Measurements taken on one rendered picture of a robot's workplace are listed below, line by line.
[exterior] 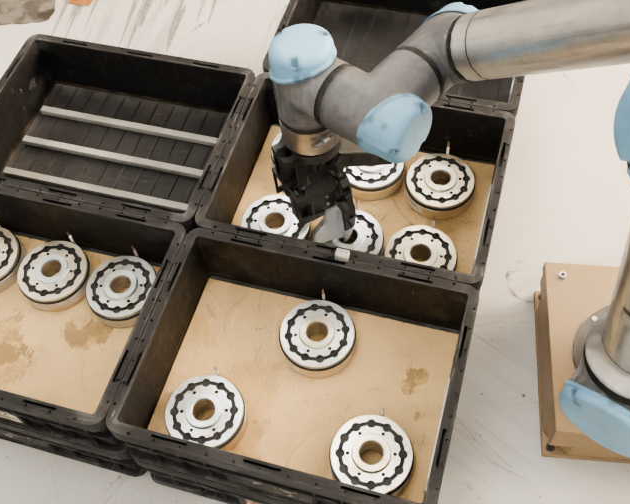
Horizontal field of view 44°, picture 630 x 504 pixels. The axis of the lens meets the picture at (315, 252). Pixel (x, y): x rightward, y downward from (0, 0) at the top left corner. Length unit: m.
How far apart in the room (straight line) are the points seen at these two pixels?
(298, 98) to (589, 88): 0.80
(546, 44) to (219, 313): 0.58
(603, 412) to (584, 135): 0.73
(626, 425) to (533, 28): 0.41
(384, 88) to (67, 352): 0.59
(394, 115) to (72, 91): 0.76
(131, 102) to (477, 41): 0.71
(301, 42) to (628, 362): 0.48
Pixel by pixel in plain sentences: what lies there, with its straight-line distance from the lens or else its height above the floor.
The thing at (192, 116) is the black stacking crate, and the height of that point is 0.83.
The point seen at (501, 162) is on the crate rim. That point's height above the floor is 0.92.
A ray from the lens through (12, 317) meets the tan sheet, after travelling 1.22.
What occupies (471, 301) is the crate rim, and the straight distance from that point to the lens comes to 1.01.
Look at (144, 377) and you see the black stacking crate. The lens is 1.03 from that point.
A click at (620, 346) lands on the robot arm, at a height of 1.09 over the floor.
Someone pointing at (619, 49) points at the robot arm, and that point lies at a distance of 0.78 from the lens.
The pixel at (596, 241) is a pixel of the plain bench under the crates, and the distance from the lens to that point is 1.37.
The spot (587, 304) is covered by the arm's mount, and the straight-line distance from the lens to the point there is 1.19.
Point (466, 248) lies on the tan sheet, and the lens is 1.17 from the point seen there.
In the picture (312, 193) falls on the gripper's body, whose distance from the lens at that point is 1.02.
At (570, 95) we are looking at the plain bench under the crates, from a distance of 1.56.
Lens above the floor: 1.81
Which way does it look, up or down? 58 degrees down
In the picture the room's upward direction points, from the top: 7 degrees counter-clockwise
